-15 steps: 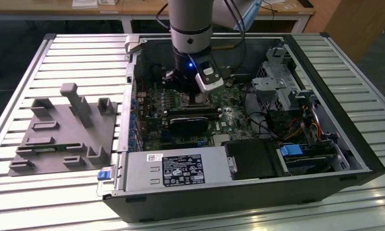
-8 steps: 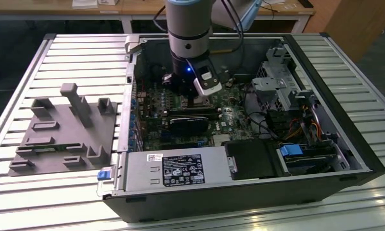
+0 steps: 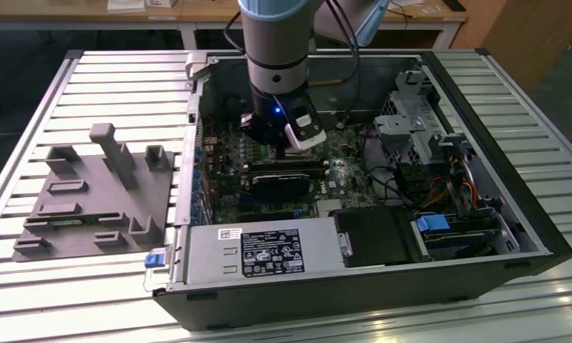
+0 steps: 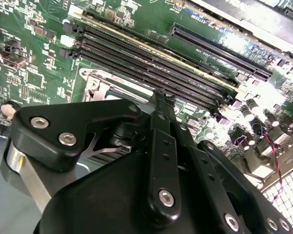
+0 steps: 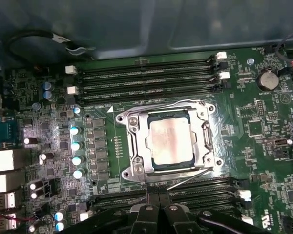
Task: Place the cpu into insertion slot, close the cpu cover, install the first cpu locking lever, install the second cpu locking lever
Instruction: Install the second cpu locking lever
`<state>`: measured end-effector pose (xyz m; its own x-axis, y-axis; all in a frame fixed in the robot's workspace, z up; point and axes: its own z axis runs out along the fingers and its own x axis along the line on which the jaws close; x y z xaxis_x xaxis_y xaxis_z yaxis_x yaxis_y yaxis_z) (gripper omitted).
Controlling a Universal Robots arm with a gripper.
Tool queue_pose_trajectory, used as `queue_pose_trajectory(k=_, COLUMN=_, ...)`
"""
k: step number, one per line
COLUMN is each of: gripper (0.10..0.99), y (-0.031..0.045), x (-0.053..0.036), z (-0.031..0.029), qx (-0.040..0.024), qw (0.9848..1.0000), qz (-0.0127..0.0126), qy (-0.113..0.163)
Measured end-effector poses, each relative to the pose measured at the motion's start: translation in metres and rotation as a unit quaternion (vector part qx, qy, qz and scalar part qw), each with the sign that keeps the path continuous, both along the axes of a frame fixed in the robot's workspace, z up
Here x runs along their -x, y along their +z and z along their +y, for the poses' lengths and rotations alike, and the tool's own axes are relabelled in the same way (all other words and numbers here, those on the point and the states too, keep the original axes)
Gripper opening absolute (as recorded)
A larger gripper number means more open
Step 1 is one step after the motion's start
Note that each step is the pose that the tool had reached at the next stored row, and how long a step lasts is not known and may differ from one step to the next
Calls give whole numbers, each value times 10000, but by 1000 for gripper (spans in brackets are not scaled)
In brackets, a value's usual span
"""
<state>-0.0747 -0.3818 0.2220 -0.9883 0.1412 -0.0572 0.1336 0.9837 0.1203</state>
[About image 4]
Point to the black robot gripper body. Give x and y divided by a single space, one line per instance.
100 207

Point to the metal socket cover frame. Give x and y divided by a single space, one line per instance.
127 86

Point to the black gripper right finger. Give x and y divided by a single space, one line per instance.
207 168

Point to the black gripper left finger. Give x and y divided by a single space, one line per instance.
63 122

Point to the silver CPU plate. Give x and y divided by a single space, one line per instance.
113 94

